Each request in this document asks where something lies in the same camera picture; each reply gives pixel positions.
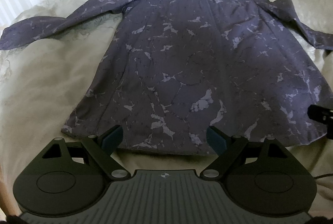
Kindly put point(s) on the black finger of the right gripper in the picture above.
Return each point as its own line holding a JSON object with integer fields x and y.
{"x": 320, "y": 114}

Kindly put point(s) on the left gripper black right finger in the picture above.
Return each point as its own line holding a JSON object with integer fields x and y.
{"x": 260, "y": 177}

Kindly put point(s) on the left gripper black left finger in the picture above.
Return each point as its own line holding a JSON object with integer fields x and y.
{"x": 68, "y": 177}

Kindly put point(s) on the purple marble-pattern hooded jacket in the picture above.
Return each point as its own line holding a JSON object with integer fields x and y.
{"x": 176, "y": 67}

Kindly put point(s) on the cream embroidered bedspread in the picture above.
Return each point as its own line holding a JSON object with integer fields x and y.
{"x": 42, "y": 82}

